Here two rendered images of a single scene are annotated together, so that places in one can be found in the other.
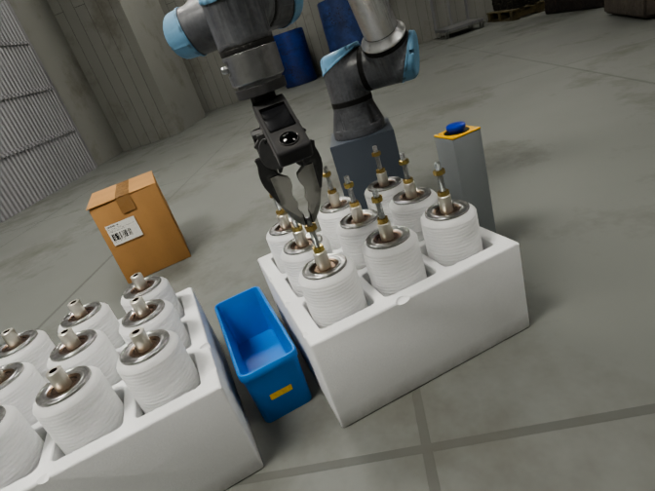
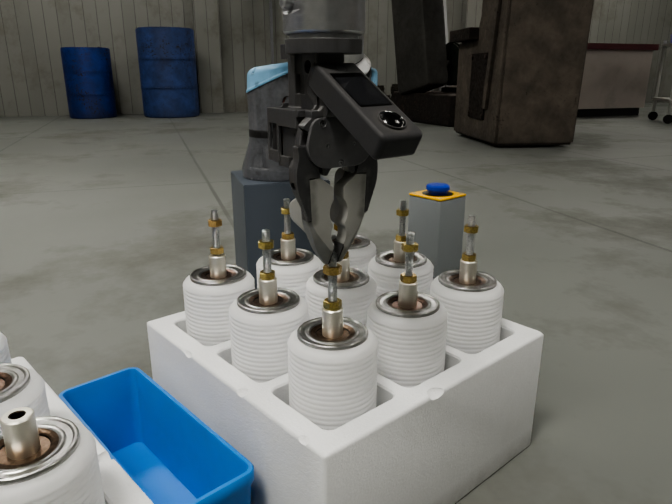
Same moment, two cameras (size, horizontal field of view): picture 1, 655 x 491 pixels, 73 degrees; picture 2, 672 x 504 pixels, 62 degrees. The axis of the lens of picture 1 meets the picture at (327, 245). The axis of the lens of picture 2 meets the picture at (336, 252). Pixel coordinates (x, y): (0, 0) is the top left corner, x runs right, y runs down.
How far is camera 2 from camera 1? 0.32 m
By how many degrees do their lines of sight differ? 27
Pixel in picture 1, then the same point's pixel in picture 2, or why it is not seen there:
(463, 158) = (445, 226)
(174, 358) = (92, 472)
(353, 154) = (272, 201)
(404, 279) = (430, 364)
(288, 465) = not seen: outside the picture
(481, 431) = not seen: outside the picture
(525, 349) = (538, 474)
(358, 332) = (382, 438)
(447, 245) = (472, 325)
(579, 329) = (587, 450)
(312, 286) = (326, 360)
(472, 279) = (501, 373)
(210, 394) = not seen: outside the picture
